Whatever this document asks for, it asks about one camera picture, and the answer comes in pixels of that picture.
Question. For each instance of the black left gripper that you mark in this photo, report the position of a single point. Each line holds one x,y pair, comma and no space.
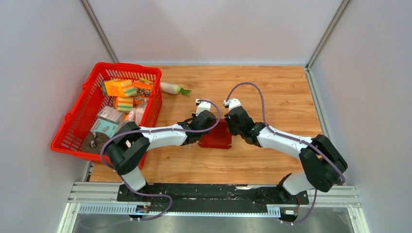
194,116

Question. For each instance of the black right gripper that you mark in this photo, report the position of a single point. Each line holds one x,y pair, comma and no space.
229,122

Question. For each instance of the red paper box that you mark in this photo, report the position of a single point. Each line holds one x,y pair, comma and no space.
218,138

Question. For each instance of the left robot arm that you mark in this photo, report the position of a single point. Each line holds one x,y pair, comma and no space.
126,148

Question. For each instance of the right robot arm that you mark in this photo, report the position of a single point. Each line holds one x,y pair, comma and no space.
323,166

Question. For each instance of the orange snack box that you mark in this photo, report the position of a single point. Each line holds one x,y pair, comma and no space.
144,88

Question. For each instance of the white radish toy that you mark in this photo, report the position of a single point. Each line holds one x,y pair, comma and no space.
173,89

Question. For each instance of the pink white carton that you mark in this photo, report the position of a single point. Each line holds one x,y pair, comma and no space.
136,114

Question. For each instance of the orange sponge pack lower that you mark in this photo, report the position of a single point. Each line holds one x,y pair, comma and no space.
123,104

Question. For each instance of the orange sponge pack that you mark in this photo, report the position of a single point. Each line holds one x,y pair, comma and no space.
118,88
123,104

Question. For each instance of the grey pink packet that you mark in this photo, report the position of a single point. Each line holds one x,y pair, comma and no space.
122,124

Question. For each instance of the orange sponge pack upper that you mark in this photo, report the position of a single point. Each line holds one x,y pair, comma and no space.
118,88

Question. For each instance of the teal packet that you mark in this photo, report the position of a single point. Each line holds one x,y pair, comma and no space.
105,127

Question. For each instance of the brown pouch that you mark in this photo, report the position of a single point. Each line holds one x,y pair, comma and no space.
94,142

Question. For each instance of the red plastic basket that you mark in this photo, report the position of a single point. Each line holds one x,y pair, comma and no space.
77,123

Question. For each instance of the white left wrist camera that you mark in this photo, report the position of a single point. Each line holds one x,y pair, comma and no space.
202,105

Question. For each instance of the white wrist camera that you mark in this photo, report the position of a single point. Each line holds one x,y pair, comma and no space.
202,105
231,103

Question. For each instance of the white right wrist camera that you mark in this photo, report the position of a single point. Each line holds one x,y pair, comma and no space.
231,103

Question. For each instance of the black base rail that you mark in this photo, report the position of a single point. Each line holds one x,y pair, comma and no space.
210,198

